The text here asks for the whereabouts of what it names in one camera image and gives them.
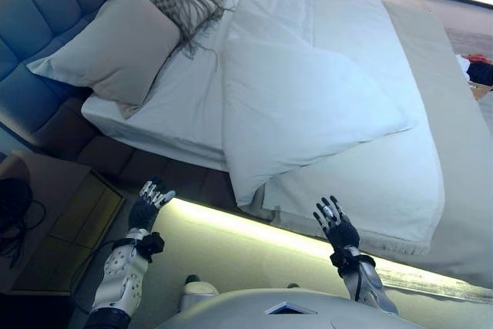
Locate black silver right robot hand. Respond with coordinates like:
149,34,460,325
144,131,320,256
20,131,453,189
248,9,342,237
312,195,361,257

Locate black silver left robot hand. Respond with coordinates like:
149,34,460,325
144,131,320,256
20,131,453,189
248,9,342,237
129,176,177,230

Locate white duvet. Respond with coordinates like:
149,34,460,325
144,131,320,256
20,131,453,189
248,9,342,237
221,0,446,257

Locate wooden nightstand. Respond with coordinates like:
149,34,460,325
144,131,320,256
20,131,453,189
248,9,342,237
0,149,128,295

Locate white mattress sheet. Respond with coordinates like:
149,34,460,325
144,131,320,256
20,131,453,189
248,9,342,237
80,0,250,172

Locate grey robot torso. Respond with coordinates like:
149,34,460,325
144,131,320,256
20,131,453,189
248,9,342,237
153,286,436,329

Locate pile of clothes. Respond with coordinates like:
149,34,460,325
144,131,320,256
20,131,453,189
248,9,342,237
456,53,493,87

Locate grey knitted fringed cushion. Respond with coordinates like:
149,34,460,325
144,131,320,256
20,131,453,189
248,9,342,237
142,0,229,62

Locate tufted upholstered headboard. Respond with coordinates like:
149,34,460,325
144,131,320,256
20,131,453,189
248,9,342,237
0,0,201,153

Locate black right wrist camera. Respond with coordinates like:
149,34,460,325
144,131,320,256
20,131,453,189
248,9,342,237
329,246,364,278

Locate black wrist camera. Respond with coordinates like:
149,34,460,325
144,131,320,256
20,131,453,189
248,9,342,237
329,246,364,278
136,231,166,264

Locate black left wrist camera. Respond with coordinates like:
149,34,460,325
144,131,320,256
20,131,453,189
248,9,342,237
136,231,166,264

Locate brown tufted bed frame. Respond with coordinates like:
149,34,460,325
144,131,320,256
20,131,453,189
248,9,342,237
75,132,270,222

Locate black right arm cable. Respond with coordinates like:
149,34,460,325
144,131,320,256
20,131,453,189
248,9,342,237
353,261,367,303

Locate black cable bundle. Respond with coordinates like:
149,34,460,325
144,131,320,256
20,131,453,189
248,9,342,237
0,197,48,264

